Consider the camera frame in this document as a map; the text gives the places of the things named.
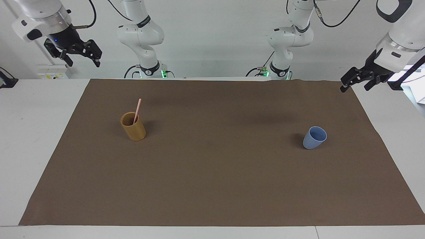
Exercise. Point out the pink chopstick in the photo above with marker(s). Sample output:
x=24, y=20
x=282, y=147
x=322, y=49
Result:
x=138, y=108

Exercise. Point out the brown bamboo cup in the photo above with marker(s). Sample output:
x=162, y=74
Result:
x=134, y=131

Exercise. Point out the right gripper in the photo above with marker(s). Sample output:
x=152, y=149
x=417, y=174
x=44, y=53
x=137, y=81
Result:
x=66, y=37

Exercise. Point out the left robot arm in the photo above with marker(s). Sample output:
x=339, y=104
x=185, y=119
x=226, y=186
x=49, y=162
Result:
x=288, y=37

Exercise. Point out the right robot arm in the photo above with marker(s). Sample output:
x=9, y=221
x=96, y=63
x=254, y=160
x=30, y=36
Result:
x=141, y=36

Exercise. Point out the blue cup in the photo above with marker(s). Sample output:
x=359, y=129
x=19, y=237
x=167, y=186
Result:
x=312, y=141

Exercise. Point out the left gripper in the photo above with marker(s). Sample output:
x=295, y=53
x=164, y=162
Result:
x=373, y=68

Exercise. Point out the white power socket box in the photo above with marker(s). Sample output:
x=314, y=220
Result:
x=51, y=73

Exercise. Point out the black stand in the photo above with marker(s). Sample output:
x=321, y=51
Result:
x=7, y=81

